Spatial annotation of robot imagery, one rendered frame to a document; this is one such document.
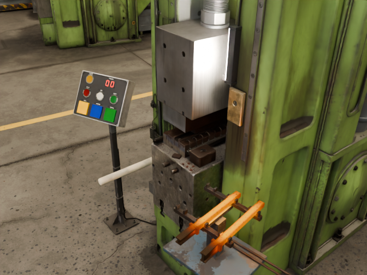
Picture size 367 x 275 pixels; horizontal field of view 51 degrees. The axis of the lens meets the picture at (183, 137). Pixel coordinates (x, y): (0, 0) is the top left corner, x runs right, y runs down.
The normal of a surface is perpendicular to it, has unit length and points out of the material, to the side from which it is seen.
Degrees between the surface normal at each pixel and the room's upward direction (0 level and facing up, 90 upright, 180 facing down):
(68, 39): 90
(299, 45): 89
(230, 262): 0
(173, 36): 90
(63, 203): 0
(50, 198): 0
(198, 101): 90
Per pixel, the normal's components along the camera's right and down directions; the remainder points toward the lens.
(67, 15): 0.41, 0.47
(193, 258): 0.01, -0.85
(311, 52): 0.62, 0.39
